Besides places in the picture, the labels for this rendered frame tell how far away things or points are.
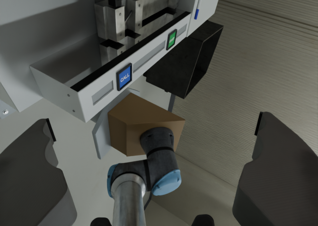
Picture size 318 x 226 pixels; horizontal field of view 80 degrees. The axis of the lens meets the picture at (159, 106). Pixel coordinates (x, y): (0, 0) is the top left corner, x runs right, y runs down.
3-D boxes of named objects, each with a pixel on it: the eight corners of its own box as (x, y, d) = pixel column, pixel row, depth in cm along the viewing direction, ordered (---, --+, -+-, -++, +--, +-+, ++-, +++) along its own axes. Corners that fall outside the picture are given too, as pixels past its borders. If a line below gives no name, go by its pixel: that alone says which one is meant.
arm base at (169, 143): (168, 146, 92) (173, 165, 85) (137, 147, 88) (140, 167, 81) (177, 126, 82) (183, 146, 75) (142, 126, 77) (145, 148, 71)
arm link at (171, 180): (173, 161, 83) (182, 193, 74) (143, 167, 81) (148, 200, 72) (176, 147, 75) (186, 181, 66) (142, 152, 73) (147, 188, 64)
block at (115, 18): (105, 5, 44) (115, 9, 43) (115, 2, 46) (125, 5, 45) (108, 39, 49) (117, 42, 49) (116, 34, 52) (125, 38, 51)
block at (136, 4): (126, -3, 49) (136, 1, 48) (134, -5, 51) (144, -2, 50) (127, 28, 55) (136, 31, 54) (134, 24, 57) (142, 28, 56)
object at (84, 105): (27, 66, 40) (76, 93, 36) (159, 3, 75) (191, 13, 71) (42, 98, 47) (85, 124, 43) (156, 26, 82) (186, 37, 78)
